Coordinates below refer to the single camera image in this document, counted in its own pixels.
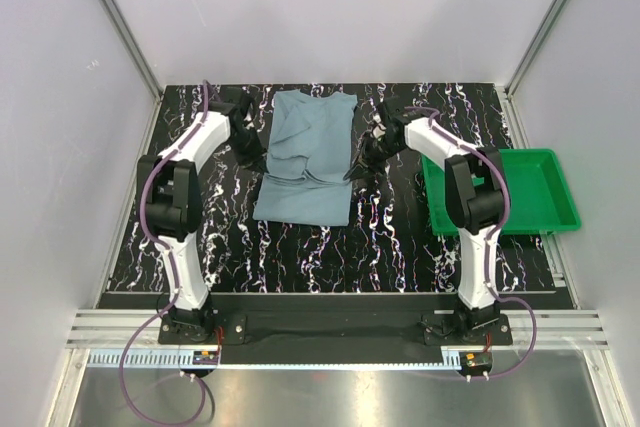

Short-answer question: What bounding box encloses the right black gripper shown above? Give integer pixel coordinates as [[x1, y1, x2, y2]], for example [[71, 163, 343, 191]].
[[345, 133, 403, 183]]

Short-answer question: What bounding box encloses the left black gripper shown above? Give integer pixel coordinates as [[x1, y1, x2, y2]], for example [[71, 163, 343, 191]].
[[226, 125, 268, 175]]

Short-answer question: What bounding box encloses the blue-grey t shirt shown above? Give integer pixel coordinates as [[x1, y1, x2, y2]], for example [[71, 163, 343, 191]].
[[253, 90, 358, 227]]

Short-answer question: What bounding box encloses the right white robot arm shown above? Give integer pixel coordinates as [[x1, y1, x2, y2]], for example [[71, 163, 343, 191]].
[[344, 98, 511, 344]]

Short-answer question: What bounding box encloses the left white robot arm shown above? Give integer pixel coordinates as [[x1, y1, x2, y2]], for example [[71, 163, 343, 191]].
[[136, 83, 267, 343]]

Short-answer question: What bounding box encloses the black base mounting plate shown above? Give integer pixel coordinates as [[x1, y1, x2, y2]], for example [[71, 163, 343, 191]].
[[159, 293, 513, 347]]

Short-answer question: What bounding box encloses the green plastic tray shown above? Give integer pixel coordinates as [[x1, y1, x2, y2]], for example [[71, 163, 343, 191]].
[[421, 149, 581, 237]]

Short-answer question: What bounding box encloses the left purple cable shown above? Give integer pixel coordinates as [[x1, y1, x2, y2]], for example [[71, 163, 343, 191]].
[[119, 79, 217, 423]]

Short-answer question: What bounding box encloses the purple cable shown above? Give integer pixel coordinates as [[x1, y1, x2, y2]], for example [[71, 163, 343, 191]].
[[119, 79, 217, 423], [404, 106, 540, 381]]

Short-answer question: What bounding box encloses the aluminium cross rail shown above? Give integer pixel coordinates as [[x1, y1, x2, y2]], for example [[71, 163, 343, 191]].
[[66, 310, 608, 351]]

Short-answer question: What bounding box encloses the left aluminium frame post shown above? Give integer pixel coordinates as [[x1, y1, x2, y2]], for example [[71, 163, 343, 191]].
[[69, 0, 164, 98]]

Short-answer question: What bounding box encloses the aluminium frame post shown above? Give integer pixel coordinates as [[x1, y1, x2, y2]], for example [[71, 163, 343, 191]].
[[69, 0, 164, 98], [504, 0, 601, 98]]

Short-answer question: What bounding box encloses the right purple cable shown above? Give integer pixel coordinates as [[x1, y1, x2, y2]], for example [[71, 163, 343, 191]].
[[404, 106, 540, 381]]

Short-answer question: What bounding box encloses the grey slotted cable duct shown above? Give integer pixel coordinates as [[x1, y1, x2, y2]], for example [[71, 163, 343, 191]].
[[87, 347, 461, 371]]

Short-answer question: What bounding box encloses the right aluminium frame post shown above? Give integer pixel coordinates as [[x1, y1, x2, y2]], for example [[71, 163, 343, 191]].
[[504, 0, 601, 98]]

